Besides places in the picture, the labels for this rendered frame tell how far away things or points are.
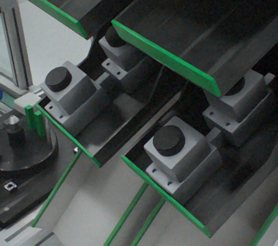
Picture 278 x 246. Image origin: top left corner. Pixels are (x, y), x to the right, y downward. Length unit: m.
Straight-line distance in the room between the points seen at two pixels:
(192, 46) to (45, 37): 1.15
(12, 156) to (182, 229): 0.38
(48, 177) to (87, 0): 0.44
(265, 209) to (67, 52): 0.97
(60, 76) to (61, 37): 0.98
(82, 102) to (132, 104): 0.06
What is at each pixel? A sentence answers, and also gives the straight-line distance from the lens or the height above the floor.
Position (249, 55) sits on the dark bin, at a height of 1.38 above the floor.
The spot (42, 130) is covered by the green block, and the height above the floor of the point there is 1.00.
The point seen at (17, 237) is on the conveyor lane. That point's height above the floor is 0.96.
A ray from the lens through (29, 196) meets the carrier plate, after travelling 0.88.
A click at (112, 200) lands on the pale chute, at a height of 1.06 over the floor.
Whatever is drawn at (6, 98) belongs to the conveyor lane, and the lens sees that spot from 1.16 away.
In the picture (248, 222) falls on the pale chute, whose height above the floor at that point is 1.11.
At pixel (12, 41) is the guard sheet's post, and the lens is 1.10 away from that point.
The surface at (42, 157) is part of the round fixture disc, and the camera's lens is 0.91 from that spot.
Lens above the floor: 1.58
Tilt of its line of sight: 36 degrees down
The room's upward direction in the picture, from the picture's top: 2 degrees counter-clockwise
